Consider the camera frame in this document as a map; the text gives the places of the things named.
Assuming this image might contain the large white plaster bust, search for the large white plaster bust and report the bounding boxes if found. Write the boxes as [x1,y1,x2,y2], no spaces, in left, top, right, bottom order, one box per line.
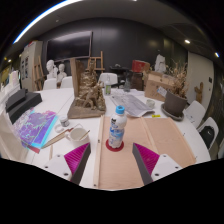
[45,59,58,81]

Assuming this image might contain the small wooden easel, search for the small wooden easel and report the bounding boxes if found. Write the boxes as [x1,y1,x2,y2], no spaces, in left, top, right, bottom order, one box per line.
[87,50,105,73]

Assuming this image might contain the flat round red coaster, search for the flat round red coaster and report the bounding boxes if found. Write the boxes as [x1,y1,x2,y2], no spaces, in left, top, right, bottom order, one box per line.
[105,138,125,153]

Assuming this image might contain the small white-lidded jar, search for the small white-lidded jar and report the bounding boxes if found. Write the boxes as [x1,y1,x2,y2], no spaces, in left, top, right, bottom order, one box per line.
[59,115,71,128]

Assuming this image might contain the black wall screen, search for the black wall screen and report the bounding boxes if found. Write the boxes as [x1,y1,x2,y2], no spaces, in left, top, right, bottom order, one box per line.
[45,30,94,63]

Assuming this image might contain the white plastic bag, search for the white plastic bag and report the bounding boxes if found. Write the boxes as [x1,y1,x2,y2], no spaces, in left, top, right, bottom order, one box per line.
[0,109,29,163]

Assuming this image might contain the small white cup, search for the small white cup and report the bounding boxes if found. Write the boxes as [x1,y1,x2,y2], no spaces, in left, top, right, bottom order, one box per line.
[145,98,157,109]

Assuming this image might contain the thin wooden stick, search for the thin wooden stick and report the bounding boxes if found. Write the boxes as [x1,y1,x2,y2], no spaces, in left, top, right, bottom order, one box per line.
[48,143,54,161]

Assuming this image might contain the white plastic chair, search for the white plastic chair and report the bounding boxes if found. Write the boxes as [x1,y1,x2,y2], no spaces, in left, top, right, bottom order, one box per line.
[183,99,207,129]
[98,72,119,86]
[59,75,74,89]
[42,77,58,91]
[196,116,220,151]

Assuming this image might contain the small white plaster bust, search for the small white plaster bust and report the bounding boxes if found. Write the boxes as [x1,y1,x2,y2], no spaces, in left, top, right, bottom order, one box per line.
[57,63,68,84]

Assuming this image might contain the blue-capped white drink bottle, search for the blue-capped white drink bottle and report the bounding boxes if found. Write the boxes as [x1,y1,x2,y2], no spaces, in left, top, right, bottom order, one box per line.
[108,105,128,150]

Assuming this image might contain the black backpack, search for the black backpack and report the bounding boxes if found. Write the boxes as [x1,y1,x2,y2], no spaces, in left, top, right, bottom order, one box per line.
[199,125,216,149]

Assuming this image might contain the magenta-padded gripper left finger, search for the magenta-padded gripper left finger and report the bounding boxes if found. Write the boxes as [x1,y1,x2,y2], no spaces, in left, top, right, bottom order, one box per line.
[41,142,92,186]

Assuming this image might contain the ceiling spotlights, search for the ceiling spotlights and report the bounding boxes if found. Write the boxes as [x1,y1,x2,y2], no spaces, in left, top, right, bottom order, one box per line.
[2,39,221,63]

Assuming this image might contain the long ceiling light panel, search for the long ceiling light panel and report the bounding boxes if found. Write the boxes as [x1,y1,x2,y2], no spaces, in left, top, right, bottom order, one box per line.
[12,0,84,45]

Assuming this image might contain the brown cardboard box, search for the brown cardboard box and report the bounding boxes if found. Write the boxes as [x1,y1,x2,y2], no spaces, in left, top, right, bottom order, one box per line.
[143,73,174,103]

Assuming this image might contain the green labelled bottle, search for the green labelled bottle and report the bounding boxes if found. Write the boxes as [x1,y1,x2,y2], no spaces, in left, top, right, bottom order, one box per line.
[104,77,112,97]

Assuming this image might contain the potted dried plant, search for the potted dried plant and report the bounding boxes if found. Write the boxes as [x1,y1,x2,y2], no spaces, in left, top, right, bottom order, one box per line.
[160,61,189,122]

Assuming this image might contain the brown wooden sculpture on base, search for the brown wooden sculpture on base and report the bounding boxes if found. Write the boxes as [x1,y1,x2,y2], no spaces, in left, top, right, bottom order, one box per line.
[66,58,108,120]

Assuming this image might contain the white plaster figure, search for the white plaster figure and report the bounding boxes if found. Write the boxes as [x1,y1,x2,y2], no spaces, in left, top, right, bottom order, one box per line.
[154,54,167,74]

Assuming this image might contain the tall wooden easel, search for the tall wooden easel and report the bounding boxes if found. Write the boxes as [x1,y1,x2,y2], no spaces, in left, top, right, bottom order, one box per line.
[32,54,46,91]

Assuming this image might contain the grey printed newspaper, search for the grey printed newspaper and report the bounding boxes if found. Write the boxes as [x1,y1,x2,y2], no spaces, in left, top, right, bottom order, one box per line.
[109,92,156,118]

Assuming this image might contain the black flat box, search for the black flat box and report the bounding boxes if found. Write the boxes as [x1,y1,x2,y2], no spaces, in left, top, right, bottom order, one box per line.
[4,88,28,113]
[7,92,44,125]

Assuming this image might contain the red box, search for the red box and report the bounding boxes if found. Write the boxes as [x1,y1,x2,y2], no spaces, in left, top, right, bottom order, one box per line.
[131,59,151,73]

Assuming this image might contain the wooden paintbrush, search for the wooden paintbrush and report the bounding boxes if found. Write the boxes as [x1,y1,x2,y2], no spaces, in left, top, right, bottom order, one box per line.
[79,129,91,141]

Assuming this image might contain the wooden figure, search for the wooden figure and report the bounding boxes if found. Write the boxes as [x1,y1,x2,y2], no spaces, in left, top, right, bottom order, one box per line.
[194,81,205,104]

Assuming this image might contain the dark glass bottle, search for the dark glass bottle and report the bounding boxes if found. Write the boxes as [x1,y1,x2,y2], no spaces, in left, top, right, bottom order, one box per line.
[123,77,132,93]

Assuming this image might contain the white ceramic mug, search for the white ceramic mug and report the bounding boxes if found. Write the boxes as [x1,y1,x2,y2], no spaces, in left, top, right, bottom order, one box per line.
[64,126,91,148]

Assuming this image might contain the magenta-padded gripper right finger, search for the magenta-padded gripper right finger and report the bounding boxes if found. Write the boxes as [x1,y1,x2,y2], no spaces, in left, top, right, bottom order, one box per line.
[131,142,184,186]

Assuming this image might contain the white tape roll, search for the white tape roll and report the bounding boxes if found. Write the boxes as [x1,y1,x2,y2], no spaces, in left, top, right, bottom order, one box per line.
[54,123,65,134]

